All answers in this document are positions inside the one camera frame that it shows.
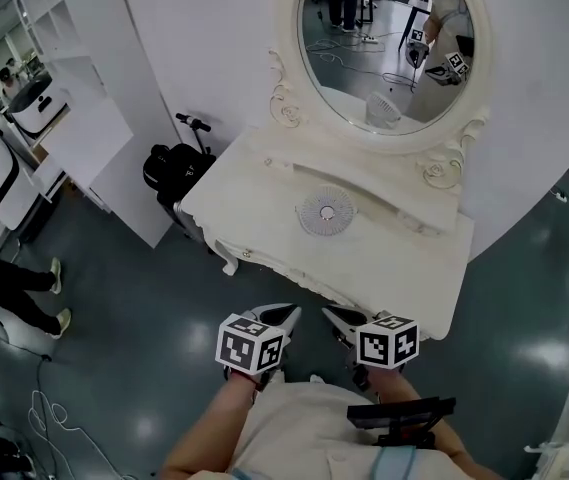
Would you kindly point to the silver suitcase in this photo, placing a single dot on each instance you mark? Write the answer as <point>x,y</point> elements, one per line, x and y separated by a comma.
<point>184,220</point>

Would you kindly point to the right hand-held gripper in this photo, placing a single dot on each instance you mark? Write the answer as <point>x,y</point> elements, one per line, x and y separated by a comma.
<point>384,345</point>

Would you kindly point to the white ornate dressing table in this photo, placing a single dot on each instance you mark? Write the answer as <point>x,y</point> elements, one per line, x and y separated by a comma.
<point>389,268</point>

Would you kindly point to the black chest-mounted device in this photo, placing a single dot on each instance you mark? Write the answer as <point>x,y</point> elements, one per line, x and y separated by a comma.
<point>399,413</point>

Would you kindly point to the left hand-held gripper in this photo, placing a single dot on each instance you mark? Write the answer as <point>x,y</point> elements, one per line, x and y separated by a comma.
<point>244,348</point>

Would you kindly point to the black backpack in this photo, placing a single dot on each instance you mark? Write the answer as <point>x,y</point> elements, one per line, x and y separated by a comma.
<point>179,173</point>

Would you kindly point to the oval mirror white carved frame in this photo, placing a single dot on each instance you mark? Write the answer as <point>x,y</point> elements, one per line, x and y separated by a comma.
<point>364,68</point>

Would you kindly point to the small white desk fan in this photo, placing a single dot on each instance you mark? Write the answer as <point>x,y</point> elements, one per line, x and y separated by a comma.
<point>326,213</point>

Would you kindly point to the person's left forearm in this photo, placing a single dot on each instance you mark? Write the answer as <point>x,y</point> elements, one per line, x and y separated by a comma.
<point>204,428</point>

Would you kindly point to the person's right white sandal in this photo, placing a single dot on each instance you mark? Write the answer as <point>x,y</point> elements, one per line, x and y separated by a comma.
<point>317,379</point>

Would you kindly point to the white open shelf unit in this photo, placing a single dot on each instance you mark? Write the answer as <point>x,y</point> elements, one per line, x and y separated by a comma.
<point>59,13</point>

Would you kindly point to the person's light dress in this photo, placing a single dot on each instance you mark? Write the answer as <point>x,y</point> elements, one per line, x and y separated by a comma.
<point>304,433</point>

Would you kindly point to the white shelf desk unit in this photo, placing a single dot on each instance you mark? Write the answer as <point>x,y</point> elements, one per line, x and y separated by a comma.
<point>114,168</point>

